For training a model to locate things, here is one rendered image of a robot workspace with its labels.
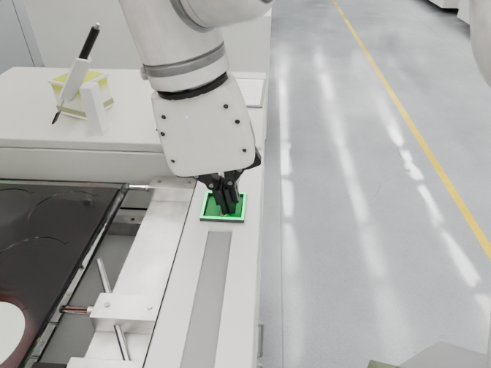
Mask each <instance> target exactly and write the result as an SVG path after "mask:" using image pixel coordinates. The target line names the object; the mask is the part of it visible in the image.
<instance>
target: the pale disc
mask: <svg viewBox="0 0 491 368"><path fill-rule="evenodd" d="M24 329H25V318H24V316H23V313H22V312H21V310H20V309H19V308H18V307H16V306H15V305H13V304H10V303H7V302H0V364H2V363H3V362H4V361H5V360H6V359H7V358H8V357H9V356H10V355H11V353H12V352H13V351H14V349H16V347H17V346H18V343H19V342H20V340H21V338H22V336H23V332H24Z"/></svg>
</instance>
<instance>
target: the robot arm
mask: <svg viewBox="0 0 491 368"><path fill-rule="evenodd" d="M274 2H275V0H119V3H120V6H121V9H122V11H123V14H124V17H125V18H126V22H127V24H128V27H129V30H130V32H131V35H132V38H133V40H134V43H135V46H136V48H137V52H138V53H139V56H140V59H141V61H142V65H143V67H140V76H141V78H142V79H143V80H148V81H149V82H150V84H151V87H152V89H154V90H155V91H154V92H153V93H152V94H151V102H152V108H153V114H154V118H155V122H156V127H157V131H158V134H159V139H160V142H161V146H162V149H163V152H164V156H165V158H166V161H167V164H168V167H169V168H170V171H171V172H172V173H173V174H174V175H176V176H177V177H188V178H191V177H193V178H194V179H196V180H198V181H200V182H201V183H204V184H205V185H206V187H207V189H209V190H211V191H212V193H213V197H214V199H215V202H216V205H220V207H221V211H222V213H223V214H227V213H228V212H230V213H235V209H236V204H237V203H240V193H239V190H238V187H237V183H236V181H237V179H238V178H239V177H240V176H241V174H242V173H243V172H244V171H245V170H249V169H252V168H254V167H256V166H259V165H260V164H261V162H262V157H261V155H260V153H259V151H258V150H257V148H256V145H255V144H256V139H255V134H254V129H253V126H252V123H251V119H250V116H249V114H248V110H247V107H246V103H245V101H244V98H243V95H242V93H241V90H240V88H239V85H238V84H237V81H236V79H235V76H234V75H233V73H231V72H227V70H228V68H229V61H228V57H227V52H226V48H225V45H224V40H223V37H222V33H221V27H230V26H241V25H245V24H249V23H253V22H254V21H256V20H258V19H260V18H261V17H262V16H264V15H265V14H266V13H267V12H268V11H269V10H270V8H271V7H272V6H273V4H274ZM469 18H470V34H471V47H472V51H473V57H474V61H475V63H476V67H477V69H478V71H479V74H480V75H481V76H482V79H483V80H484V81H485V82H486V84H488V86H489V87H490V88H491V0H469ZM219 172H224V177H222V176H220V175H218V173H219Z"/></svg>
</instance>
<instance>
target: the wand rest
mask: <svg viewBox="0 0 491 368"><path fill-rule="evenodd" d="M91 62H92V60H91V57H90V56H88V59H87V60H85V59H81V58H75V59H74V61H73V63H72V66H71V69H70V70H69V74H68V75H67V78H66V80H65V83H64V86H63V88H62V89H61V92H60V95H59V97H58V98H59V100H63V101H66V102H68V103H70V102H71V101H73V100H74V99H75V98H76V96H77V93H78V91H80V95H81V98H82V101H83V106H84V109H85V113H86V117H87V119H88V125H89V127H90V130H91V135H92V136H103V135H104V134H105V132H106V131H107V130H108V129H109V126H108V123H107V117H106V114H105V111H104V105H103V102H102V96H101V93H100V90H99V84H98V82H85V83H84V84H83V85H82V83H83V81H84V78H85V76H86V74H87V71H88V69H89V67H90V65H91ZM81 85H82V86H81Z"/></svg>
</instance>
